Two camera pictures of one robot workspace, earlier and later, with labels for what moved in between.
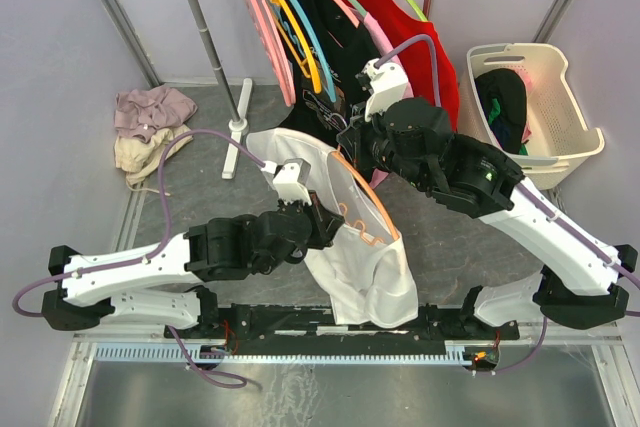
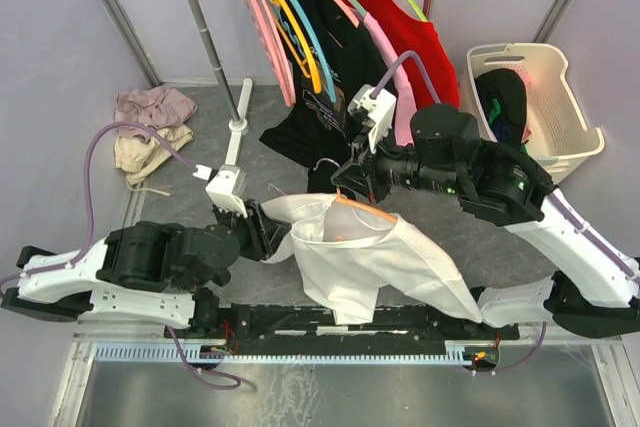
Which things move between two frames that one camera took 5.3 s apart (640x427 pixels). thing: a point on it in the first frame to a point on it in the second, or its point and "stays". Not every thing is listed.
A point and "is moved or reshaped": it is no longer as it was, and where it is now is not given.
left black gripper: [327, 222] to [267, 233]
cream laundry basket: [562, 139] stays
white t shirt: [364, 267] is moved or reshaped
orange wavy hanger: [377, 200] is moved or reshaped
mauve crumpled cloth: [139, 112] stays
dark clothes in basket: [503, 97] stays
